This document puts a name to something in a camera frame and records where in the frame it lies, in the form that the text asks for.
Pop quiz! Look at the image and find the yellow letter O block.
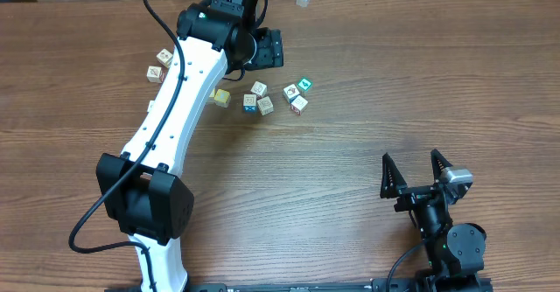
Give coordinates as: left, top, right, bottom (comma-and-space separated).
214, 89, 231, 108

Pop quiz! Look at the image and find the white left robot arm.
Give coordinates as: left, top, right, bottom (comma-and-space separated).
95, 0, 284, 291

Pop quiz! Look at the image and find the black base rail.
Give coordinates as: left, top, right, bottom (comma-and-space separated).
104, 276, 494, 292

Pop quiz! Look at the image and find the blue edged letter block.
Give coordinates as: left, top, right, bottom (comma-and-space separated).
242, 94, 257, 113

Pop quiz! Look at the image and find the blue edged picture block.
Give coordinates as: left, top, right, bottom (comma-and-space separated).
283, 84, 300, 103

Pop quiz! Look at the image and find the green number 4 block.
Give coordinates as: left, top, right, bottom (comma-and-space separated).
297, 77, 313, 94

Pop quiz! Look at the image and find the teal edged picture block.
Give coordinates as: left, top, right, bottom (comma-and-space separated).
147, 101, 155, 113

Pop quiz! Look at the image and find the red edged picture block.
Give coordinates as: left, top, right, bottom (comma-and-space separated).
146, 66, 165, 84

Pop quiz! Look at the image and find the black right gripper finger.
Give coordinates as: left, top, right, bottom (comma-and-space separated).
430, 149, 452, 182
380, 153, 408, 198

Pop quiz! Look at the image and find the yellow letter G block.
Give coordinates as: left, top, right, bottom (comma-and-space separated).
206, 88, 216, 104

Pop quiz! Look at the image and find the plain wooden picture block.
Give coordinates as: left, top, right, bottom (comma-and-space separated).
257, 96, 274, 115

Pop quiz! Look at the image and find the red edged wooden block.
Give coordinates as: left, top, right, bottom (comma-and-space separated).
290, 95, 309, 115

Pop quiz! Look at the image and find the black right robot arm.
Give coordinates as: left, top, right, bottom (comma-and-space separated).
380, 149, 487, 278

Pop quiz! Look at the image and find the yellow edged picture block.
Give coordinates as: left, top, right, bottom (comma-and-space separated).
157, 48, 173, 68

